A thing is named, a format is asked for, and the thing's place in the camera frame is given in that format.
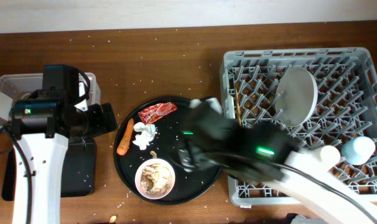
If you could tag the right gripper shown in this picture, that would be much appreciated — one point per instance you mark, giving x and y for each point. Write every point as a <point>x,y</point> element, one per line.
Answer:
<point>212,141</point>

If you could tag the small blue bowl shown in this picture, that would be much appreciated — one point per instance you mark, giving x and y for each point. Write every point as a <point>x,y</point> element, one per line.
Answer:
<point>357,151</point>

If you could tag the orange carrot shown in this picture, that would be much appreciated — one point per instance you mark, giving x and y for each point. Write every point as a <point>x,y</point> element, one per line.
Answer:
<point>125,141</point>

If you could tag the white plastic fork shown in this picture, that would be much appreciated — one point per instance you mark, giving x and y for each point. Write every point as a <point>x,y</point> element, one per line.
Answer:
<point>231,107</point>

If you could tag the clear plastic bin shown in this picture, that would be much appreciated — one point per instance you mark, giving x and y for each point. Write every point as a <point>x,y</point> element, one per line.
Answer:
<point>16,87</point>

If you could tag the wooden chopstick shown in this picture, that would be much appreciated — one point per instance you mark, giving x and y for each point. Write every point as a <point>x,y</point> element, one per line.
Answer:
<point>238,107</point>

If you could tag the black rectangular tray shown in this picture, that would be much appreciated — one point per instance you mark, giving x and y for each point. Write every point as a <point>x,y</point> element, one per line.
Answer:
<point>78,173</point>

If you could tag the grey round plate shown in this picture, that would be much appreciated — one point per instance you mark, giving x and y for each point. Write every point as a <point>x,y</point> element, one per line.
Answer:
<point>297,97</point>

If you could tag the white tissue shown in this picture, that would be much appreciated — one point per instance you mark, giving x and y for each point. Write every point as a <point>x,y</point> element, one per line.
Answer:
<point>145,134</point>

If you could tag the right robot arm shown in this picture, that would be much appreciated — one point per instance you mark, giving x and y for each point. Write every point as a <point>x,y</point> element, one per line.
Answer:
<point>268,155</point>

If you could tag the grey plastic dishwasher rack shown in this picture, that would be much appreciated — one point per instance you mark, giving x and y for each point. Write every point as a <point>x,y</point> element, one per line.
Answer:
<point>346,106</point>

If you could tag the red snack wrapper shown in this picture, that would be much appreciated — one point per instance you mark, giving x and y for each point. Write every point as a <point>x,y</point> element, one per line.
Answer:
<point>155,112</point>

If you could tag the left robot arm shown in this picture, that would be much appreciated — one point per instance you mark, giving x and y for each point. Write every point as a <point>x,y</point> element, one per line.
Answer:
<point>41,128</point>

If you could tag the peanut on table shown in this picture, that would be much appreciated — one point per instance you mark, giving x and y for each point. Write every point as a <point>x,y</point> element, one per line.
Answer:
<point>113,219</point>

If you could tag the white paper cup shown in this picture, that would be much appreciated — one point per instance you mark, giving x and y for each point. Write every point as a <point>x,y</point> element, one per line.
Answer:
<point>328,156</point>

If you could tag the round black tray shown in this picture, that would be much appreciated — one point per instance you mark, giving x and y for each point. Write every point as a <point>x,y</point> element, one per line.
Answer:
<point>188,185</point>

